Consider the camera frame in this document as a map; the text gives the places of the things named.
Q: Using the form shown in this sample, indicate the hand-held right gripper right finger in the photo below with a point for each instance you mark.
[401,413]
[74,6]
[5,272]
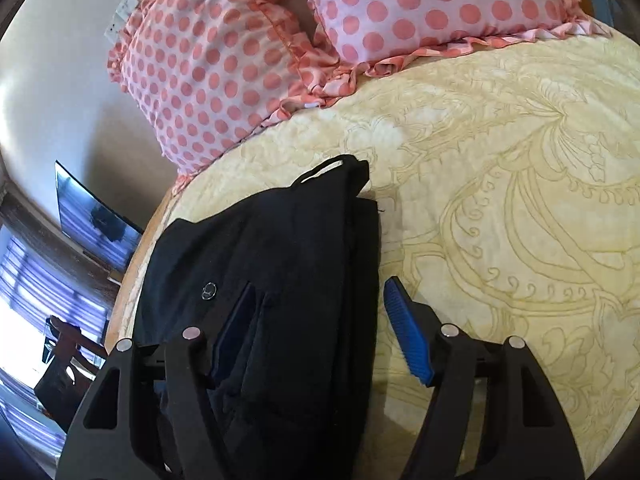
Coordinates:
[406,332]

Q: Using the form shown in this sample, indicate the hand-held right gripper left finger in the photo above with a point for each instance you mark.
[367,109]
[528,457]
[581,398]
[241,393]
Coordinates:
[234,325]

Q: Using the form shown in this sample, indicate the black pants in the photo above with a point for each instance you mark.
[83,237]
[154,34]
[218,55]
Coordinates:
[295,260]

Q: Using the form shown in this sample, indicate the yellow patterned bed sheet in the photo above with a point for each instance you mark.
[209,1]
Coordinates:
[500,200]

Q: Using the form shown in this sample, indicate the wooden chair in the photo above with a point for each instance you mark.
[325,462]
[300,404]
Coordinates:
[65,382]

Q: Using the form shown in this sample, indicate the flat screen television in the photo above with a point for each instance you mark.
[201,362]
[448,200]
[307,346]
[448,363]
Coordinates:
[90,215]

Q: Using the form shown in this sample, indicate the window curtain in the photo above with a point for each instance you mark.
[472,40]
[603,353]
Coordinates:
[20,285]

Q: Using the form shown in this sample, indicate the pink polka dot pillow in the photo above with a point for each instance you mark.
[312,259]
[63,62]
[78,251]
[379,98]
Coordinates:
[425,0]
[200,70]

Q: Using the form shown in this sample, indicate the white wall sockets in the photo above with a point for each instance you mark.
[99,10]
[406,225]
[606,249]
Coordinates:
[121,19]

